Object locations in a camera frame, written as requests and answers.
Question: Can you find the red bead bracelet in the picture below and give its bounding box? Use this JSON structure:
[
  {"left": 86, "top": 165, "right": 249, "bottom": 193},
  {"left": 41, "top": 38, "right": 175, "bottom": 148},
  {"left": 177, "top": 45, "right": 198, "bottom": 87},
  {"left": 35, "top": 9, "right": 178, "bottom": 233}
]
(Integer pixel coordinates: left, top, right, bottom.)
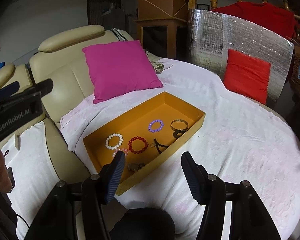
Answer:
[{"left": 128, "top": 135, "right": 150, "bottom": 155}]

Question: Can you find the red cushion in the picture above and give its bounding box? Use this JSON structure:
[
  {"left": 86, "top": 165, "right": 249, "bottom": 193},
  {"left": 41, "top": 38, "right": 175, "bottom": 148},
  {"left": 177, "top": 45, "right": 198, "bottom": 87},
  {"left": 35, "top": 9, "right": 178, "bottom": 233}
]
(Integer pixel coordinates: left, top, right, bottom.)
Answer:
[{"left": 223, "top": 49, "right": 271, "bottom": 104}]

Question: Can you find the cream leather sofa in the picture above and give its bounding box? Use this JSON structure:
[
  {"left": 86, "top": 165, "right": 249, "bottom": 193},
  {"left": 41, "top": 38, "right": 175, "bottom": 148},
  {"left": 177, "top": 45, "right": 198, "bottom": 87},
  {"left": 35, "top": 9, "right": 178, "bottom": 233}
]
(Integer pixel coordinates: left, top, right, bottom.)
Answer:
[{"left": 0, "top": 25, "right": 132, "bottom": 183}]

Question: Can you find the silver foil insulation sheet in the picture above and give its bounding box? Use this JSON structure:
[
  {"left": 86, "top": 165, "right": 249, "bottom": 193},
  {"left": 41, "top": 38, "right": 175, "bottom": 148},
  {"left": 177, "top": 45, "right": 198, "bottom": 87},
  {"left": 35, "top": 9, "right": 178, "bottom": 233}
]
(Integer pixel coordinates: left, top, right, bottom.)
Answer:
[{"left": 188, "top": 9, "right": 294, "bottom": 107}]

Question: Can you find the gold bangle bracelet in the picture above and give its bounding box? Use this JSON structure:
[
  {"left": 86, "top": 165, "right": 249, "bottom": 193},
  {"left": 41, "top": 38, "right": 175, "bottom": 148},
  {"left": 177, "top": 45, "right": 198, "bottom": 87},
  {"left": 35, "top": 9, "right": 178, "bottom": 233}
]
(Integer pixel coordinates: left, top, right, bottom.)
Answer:
[{"left": 170, "top": 119, "right": 190, "bottom": 132}]

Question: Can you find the orange cardboard tray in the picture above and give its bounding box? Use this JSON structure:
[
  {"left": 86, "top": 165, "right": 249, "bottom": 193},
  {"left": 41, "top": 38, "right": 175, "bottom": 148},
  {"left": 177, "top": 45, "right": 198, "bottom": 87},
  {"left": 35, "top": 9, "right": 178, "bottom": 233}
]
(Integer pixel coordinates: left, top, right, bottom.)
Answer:
[{"left": 83, "top": 92, "right": 205, "bottom": 196}]

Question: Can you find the black fabric hair scrunchie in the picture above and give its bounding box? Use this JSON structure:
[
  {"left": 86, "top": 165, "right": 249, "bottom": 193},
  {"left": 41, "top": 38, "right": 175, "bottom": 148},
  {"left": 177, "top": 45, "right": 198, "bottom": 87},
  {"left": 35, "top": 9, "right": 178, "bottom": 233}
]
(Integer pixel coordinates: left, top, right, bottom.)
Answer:
[{"left": 173, "top": 130, "right": 186, "bottom": 139}]

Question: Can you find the magenta cushion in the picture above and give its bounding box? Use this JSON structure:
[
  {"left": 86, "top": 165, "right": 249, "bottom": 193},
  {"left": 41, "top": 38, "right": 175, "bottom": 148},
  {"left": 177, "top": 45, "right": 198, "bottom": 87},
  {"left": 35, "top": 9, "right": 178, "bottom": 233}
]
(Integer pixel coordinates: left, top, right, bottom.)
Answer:
[{"left": 82, "top": 40, "right": 163, "bottom": 104}]

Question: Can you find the patterned fabric pouch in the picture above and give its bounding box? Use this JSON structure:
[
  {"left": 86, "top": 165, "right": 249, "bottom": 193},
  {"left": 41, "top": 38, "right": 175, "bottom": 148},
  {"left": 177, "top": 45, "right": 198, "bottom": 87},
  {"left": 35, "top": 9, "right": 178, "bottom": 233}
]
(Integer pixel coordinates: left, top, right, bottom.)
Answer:
[{"left": 150, "top": 59, "right": 173, "bottom": 74}]

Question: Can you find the white towel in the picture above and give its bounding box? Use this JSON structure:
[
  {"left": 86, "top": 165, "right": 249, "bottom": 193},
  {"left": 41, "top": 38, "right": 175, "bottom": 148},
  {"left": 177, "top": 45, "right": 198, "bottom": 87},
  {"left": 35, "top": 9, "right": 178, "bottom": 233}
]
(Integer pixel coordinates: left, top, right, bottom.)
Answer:
[{"left": 1, "top": 122, "right": 59, "bottom": 239}]

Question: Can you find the wicker basket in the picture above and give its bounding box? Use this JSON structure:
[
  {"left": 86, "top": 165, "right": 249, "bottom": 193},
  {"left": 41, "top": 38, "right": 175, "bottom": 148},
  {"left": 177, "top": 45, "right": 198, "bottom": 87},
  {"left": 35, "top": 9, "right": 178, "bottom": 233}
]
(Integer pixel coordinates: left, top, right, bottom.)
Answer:
[{"left": 289, "top": 53, "right": 300, "bottom": 98}]

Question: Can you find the wooden cabinet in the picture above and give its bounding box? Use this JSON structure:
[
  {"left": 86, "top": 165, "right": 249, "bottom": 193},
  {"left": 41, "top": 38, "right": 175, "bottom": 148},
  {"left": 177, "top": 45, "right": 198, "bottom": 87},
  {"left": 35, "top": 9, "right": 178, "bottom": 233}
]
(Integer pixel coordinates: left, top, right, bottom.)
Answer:
[{"left": 136, "top": 0, "right": 188, "bottom": 59}]

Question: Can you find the purple bead bracelet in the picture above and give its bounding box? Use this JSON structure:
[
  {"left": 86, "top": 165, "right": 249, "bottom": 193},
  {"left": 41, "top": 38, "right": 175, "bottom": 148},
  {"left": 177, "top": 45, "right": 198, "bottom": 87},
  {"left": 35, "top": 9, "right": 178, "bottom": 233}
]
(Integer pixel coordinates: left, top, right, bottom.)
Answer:
[{"left": 148, "top": 119, "right": 165, "bottom": 133}]

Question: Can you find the large red pillow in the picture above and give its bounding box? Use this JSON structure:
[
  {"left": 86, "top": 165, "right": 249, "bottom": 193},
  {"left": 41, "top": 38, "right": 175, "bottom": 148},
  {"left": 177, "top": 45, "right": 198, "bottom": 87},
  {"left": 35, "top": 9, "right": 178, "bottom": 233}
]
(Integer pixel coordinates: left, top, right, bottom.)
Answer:
[{"left": 213, "top": 2, "right": 298, "bottom": 38}]

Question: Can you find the white pearl bead bracelet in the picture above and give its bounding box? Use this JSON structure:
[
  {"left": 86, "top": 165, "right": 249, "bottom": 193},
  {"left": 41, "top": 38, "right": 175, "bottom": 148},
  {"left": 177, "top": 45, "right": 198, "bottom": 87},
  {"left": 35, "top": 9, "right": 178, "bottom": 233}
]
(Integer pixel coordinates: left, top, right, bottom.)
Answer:
[{"left": 104, "top": 132, "right": 124, "bottom": 151}]

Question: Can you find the pink white embossed blanket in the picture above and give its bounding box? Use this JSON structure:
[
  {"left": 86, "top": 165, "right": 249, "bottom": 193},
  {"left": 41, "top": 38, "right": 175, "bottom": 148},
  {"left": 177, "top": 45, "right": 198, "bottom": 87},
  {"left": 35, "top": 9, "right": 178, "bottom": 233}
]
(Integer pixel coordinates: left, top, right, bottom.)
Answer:
[{"left": 59, "top": 57, "right": 300, "bottom": 240}]

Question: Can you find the silver metal watch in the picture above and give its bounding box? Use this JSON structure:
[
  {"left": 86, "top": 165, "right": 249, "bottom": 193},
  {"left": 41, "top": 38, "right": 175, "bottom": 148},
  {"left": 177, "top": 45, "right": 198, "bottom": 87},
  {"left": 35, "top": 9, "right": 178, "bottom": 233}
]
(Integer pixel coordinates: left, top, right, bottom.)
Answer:
[{"left": 127, "top": 163, "right": 145, "bottom": 172}]

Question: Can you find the pink clear bead bracelet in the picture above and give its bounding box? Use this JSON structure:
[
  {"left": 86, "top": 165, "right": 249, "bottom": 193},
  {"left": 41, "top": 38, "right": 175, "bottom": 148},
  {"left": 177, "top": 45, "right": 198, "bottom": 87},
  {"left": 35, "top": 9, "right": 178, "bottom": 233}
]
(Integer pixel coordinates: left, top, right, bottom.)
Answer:
[{"left": 112, "top": 147, "right": 129, "bottom": 158}]

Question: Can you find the thin black hair tie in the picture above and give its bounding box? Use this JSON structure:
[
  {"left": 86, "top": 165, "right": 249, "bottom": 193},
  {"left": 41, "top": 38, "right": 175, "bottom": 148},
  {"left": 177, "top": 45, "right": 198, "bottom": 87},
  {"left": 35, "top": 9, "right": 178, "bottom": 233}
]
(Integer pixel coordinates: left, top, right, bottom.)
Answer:
[{"left": 150, "top": 138, "right": 170, "bottom": 154}]

